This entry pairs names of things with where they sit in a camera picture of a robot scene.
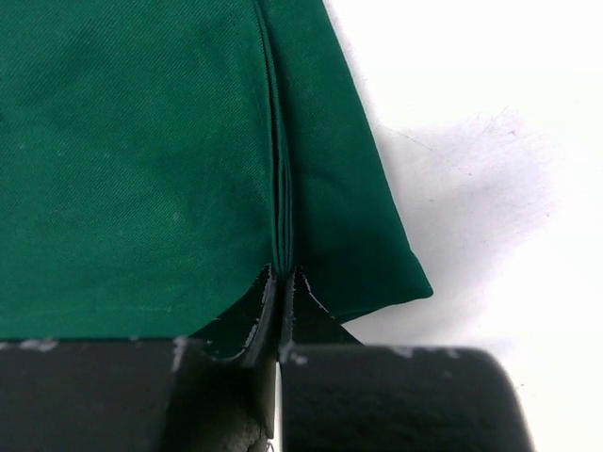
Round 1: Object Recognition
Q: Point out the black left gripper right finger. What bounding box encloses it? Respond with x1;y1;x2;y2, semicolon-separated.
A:
280;266;362;363

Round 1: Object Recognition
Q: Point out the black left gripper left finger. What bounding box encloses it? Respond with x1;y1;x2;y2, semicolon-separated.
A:
191;265;278;367

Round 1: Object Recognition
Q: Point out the dark green surgical cloth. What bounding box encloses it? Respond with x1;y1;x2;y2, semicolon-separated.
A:
1;1;432;338

